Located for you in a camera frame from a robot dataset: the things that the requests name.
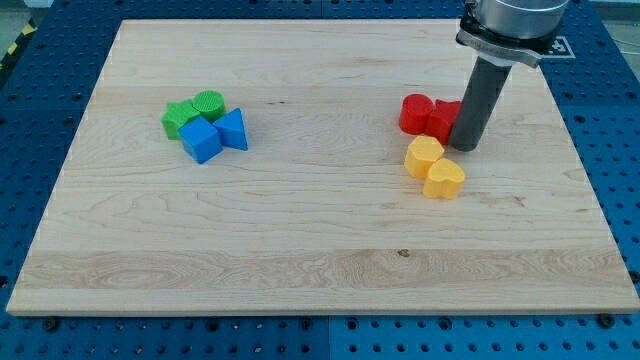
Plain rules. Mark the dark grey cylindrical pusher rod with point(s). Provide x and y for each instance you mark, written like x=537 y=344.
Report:
x=482 y=92

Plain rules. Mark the black gripper mount plate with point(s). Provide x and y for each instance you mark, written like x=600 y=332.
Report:
x=505 y=39

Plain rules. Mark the red star block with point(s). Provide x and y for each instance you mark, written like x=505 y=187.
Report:
x=442 y=119

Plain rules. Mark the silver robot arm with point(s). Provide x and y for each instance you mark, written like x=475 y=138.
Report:
x=554 y=8

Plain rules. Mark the green star block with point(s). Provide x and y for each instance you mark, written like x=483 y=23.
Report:
x=177 y=115

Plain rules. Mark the white fiducial marker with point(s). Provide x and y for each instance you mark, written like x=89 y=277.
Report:
x=559 y=48

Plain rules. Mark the red cylinder block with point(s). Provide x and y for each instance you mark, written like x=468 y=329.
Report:
x=415 y=113

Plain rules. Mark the yellow hexagon block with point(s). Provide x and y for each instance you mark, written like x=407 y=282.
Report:
x=421 y=154

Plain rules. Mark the yellow heart block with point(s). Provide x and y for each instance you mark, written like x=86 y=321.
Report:
x=444 y=180

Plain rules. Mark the blue triangle block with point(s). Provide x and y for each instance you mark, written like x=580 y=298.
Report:
x=231 y=130

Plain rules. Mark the wooden board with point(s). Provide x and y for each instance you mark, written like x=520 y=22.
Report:
x=319 y=215

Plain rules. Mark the green cylinder block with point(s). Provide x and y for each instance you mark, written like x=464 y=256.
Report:
x=210 y=104

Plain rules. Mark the blue cube block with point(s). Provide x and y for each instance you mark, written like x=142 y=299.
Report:
x=200 y=139

